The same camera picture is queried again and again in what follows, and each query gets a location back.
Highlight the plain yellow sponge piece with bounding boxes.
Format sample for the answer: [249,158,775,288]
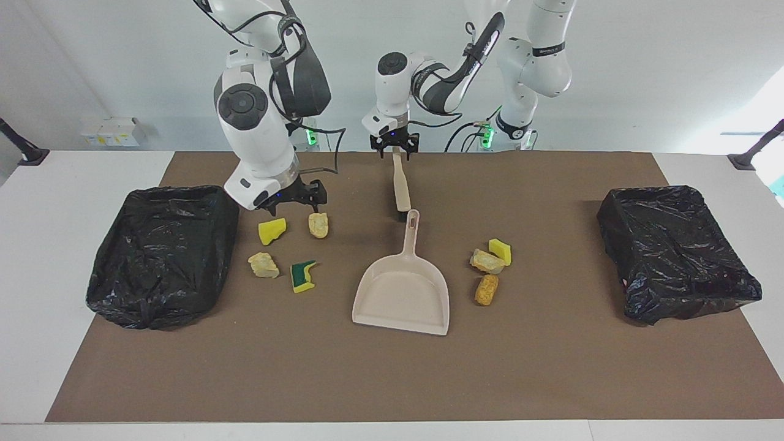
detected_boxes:
[258,217,287,246]

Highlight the beige brush black bristles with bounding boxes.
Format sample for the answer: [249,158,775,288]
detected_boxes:
[391,147,413,223]

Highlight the green yellow curved sponge piece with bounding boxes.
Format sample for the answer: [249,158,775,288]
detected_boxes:
[290,260,319,294]

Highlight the beige plastic dustpan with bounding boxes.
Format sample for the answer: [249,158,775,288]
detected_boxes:
[352,209,451,337]

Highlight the yellow sponge green backing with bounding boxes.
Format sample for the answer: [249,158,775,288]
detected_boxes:
[488,238,513,266]

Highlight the tan sponge chunk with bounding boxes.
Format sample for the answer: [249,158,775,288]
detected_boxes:
[469,248,507,275]

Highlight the brown cork-like lump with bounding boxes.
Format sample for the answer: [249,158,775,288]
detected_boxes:
[475,274,500,307]

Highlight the black bag lined bin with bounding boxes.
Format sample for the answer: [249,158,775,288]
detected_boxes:
[86,185,241,331]
[597,185,763,326]

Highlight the brown table mat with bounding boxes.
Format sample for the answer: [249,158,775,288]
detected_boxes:
[46,151,784,423]

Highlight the black stand leg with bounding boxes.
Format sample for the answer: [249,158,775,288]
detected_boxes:
[728,119,784,172]
[0,118,51,167]

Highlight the large white wall box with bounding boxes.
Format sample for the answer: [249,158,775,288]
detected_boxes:
[98,116,146,148]

